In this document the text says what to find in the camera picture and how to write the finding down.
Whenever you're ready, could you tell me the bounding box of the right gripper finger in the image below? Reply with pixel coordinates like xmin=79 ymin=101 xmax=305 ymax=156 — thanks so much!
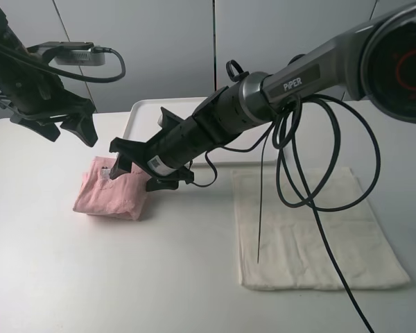
xmin=146 ymin=178 xmax=179 ymax=192
xmin=110 ymin=154 xmax=132 ymax=180

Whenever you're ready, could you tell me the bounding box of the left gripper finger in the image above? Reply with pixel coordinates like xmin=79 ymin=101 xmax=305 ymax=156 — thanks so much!
xmin=10 ymin=117 xmax=60 ymax=142
xmin=60 ymin=117 xmax=98 ymax=146

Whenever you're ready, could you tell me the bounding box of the pink terry towel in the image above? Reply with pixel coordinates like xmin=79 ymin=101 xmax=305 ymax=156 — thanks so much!
xmin=73 ymin=157 xmax=150 ymax=221

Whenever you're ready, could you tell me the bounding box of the white rectangular plastic tray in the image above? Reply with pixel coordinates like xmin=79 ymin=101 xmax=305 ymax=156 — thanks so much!
xmin=122 ymin=97 xmax=269 ymax=166

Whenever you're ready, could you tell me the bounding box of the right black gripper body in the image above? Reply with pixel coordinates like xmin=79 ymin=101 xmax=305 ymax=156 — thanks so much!
xmin=109 ymin=126 xmax=209 ymax=192

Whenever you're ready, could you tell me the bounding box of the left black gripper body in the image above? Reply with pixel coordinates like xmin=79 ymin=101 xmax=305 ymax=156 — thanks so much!
xmin=0 ymin=74 xmax=94 ymax=127

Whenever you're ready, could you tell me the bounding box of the cream white terry towel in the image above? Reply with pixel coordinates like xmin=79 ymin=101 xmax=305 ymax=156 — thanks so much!
xmin=232 ymin=170 xmax=410 ymax=290

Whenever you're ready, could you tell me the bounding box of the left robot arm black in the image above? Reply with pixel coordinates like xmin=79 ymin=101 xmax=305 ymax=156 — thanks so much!
xmin=0 ymin=8 xmax=98 ymax=147

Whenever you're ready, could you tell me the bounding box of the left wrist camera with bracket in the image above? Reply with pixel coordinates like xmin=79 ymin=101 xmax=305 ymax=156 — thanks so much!
xmin=27 ymin=42 xmax=105 ymax=67

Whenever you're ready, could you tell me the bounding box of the left camera black cable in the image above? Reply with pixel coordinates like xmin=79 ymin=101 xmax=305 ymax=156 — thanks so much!
xmin=0 ymin=36 xmax=126 ymax=83

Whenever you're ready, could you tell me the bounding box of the right arm black cable bundle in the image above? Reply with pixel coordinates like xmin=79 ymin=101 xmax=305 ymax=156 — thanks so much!
xmin=190 ymin=59 xmax=382 ymax=333

